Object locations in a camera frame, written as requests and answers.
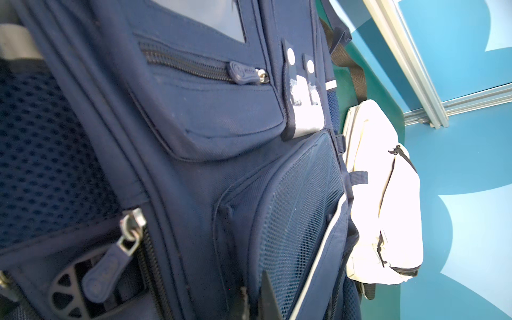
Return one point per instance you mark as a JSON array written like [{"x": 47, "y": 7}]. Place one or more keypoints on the navy blue backpack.
[{"x": 192, "y": 145}]

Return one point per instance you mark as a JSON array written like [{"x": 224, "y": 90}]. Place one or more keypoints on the right aluminium frame post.
[{"x": 392, "y": 25}]

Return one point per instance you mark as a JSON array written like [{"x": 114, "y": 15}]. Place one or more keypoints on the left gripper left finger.
[{"x": 66, "y": 296}]

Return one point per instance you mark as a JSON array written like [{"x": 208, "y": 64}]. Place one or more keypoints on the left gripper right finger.
[{"x": 267, "y": 306}]

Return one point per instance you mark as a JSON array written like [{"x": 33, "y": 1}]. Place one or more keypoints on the rear horizontal aluminium bar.
[{"x": 480, "y": 100}]

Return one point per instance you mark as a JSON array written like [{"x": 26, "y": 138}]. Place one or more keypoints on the beige backpack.
[{"x": 386, "y": 208}]

